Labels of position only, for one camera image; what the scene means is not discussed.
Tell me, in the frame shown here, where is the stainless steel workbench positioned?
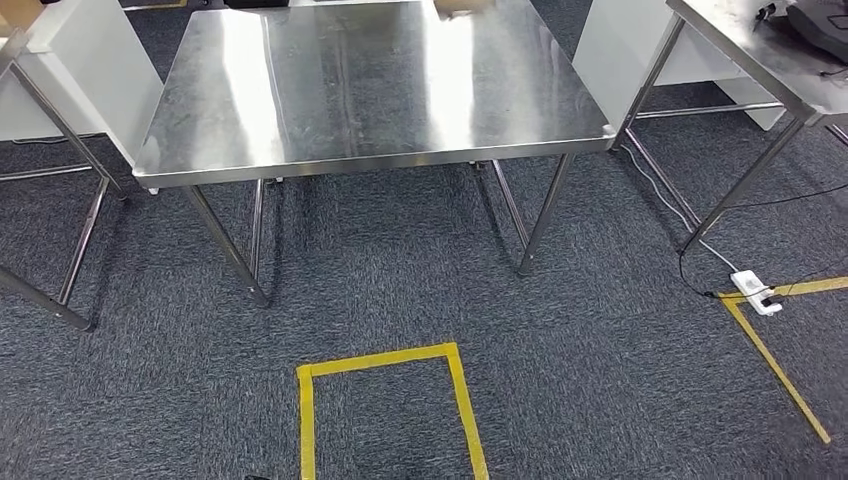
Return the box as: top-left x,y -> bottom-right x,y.
0,26 -> 130,333
609,0 -> 848,256
132,0 -> 617,309

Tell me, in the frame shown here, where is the brown cardboard box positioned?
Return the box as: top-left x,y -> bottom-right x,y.
433,0 -> 495,18

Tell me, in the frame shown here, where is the white panel board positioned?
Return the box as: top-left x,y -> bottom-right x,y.
572,0 -> 790,134
0,0 -> 166,167

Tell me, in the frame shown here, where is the white power strip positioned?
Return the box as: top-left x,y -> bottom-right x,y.
729,269 -> 784,317

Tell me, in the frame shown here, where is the black bag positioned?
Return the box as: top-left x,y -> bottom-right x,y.
786,0 -> 848,64

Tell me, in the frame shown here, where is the brown cardboard piece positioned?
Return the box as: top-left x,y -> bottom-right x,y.
0,0 -> 44,38

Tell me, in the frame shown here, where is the white floor cable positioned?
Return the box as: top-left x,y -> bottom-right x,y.
619,144 -> 740,273
9,132 -> 107,146

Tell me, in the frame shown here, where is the black floor cable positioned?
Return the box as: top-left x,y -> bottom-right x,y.
678,182 -> 848,303

